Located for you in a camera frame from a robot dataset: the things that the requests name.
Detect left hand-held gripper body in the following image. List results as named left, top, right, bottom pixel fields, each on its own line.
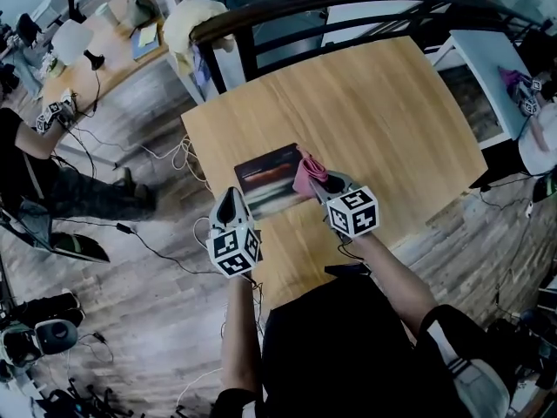
left=205, top=219, right=264, bottom=280

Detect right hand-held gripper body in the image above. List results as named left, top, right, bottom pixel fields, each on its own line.
left=322, top=184, right=381, bottom=239

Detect pink cloth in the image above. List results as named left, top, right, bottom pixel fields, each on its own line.
left=292, top=145, right=331, bottom=199

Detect dark printed mat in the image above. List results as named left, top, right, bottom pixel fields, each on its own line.
left=233, top=142, right=319, bottom=222

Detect person's left forearm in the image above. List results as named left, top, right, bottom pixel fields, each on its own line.
left=220, top=274, right=265, bottom=398

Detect person's right forearm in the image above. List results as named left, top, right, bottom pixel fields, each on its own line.
left=350, top=231, right=439, bottom=339

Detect black flat box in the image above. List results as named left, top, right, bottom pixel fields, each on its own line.
left=324, top=262, right=371, bottom=278

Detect black green device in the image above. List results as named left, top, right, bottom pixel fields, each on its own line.
left=50, top=232, right=111, bottom=264

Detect person's black clothing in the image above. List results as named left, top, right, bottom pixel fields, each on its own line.
left=208, top=272, right=514, bottom=418

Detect lilac garment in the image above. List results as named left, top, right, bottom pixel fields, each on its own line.
left=191, top=44, right=212, bottom=89

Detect blue notebook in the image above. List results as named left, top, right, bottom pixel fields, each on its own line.
left=130, top=22, right=163, bottom=63

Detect white side table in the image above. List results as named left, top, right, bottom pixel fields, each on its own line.
left=428, top=29, right=540, bottom=150

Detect long wooden desk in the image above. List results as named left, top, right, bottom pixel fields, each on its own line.
left=41, top=0, right=205, bottom=169

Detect grey black rounded device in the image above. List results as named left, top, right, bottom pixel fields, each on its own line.
left=34, top=318, right=79, bottom=356

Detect beige garment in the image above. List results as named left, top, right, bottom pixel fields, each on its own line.
left=163, top=0, right=236, bottom=76

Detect black office chair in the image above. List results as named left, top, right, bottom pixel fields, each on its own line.
left=34, top=383, right=144, bottom=418

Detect potted white flowers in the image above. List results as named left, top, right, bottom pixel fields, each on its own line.
left=43, top=54, right=66, bottom=78

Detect green bag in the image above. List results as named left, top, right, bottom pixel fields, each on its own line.
left=128, top=0, right=160, bottom=28

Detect white cup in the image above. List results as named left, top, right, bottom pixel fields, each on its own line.
left=94, top=2, right=121, bottom=28

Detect tangled white cable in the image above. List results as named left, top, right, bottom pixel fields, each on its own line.
left=138, top=135, right=214, bottom=191

